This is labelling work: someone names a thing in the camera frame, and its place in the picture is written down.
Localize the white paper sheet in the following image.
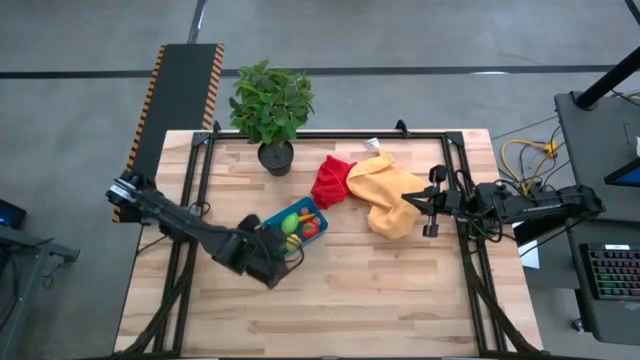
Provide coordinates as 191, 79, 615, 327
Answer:
512, 238, 541, 270

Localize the dark grey desk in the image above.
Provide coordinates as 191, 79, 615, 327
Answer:
553, 91, 640, 347

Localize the black round pole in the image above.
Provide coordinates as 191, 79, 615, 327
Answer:
573, 45, 640, 110

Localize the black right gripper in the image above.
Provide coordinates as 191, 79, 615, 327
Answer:
402, 165, 471, 237

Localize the rainbow backlit keyboard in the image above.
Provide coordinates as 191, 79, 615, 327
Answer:
579, 243, 640, 301

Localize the green potted plant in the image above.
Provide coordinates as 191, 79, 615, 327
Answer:
228, 59, 316, 177

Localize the yellow waffle cloth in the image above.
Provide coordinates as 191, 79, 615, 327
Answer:
346, 137, 432, 240

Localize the laptop with blue screen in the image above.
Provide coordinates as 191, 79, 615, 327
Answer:
603, 157, 640, 189

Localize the black aluminium table frame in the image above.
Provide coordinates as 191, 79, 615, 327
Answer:
113, 119, 546, 360

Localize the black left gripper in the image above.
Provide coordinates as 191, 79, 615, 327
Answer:
239, 213, 294, 290

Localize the black device blue screen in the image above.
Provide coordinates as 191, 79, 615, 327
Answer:
0, 198, 28, 231

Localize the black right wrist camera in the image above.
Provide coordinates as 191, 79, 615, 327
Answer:
446, 188, 470, 217

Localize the grey metal stand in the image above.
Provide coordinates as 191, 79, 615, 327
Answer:
0, 223, 81, 360

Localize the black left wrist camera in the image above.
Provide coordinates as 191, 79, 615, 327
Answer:
212, 232, 251, 275

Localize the yellow cable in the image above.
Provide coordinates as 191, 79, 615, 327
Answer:
499, 138, 560, 196

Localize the green plastic toy lime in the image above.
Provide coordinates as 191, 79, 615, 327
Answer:
280, 212, 301, 236

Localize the blue plastic tupperware container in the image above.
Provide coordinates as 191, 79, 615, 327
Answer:
260, 196, 330, 256

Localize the red cloth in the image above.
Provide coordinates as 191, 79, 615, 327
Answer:
310, 154, 358, 210

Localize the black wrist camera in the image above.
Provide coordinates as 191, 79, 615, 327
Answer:
446, 188, 470, 217
212, 232, 251, 275

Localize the black hazard striped floor mat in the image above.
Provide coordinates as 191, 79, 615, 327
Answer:
112, 43, 226, 224

